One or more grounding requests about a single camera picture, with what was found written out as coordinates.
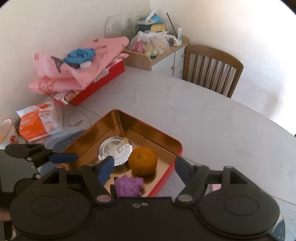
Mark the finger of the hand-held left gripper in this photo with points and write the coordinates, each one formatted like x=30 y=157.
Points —
x=63 y=158

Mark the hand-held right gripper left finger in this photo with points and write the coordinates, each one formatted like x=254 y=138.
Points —
x=106 y=167

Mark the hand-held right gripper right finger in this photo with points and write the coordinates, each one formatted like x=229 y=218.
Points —
x=182 y=168

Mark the red tin box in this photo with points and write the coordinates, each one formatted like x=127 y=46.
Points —
x=143 y=139

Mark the person's left hand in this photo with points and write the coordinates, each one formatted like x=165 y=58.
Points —
x=3 y=214

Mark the clear tape roll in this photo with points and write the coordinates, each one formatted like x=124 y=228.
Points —
x=115 y=148

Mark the purple plush toy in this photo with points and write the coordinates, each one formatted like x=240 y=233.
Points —
x=127 y=186

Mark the small red patterned candy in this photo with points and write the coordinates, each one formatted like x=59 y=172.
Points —
x=14 y=139

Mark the orange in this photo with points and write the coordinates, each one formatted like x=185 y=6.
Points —
x=143 y=161

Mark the pink sticky notes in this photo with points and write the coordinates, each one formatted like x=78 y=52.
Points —
x=216 y=187

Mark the white blue printed table mat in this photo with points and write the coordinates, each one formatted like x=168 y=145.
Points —
x=76 y=120

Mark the orange white packet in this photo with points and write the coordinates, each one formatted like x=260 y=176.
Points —
x=39 y=122

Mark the clear plastic wrapper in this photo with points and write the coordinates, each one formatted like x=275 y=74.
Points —
x=5 y=129

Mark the folded pink patterned bag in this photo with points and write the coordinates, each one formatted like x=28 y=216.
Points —
x=53 y=84

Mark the red gift box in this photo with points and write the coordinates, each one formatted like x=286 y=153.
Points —
x=97 y=88

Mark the blue cloth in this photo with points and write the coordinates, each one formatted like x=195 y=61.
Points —
x=79 y=55

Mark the white wooden sideboard cabinet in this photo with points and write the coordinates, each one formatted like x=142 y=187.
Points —
x=161 y=63

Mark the wooden chair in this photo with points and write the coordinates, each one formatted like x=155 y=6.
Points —
x=214 y=54

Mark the clear plastic bag of food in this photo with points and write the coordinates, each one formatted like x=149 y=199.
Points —
x=150 y=44

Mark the small white tube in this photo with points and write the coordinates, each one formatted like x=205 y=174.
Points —
x=180 y=33

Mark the clear glass jar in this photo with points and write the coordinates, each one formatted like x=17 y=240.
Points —
x=113 y=25

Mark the yellow dark container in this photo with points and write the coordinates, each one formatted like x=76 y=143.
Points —
x=158 y=28

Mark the thin black stick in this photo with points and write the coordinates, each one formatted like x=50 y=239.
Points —
x=172 y=24

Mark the long white tube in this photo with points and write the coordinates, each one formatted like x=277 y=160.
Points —
x=150 y=14

